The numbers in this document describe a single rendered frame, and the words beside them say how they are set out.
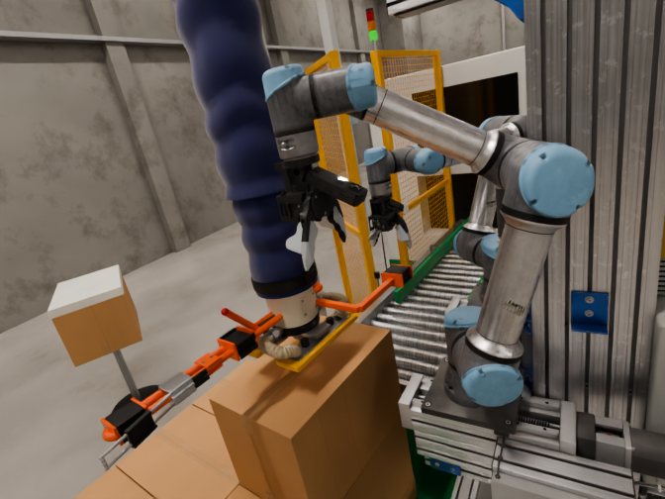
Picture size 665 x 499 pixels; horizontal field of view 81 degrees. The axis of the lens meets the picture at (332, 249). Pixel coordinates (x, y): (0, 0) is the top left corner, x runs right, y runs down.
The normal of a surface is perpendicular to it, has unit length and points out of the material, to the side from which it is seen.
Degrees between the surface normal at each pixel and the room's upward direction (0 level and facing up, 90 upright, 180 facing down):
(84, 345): 90
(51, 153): 90
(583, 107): 90
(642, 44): 90
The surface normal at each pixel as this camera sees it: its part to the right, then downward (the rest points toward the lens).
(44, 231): 0.85, 0.01
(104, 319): 0.49, 0.20
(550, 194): -0.05, 0.22
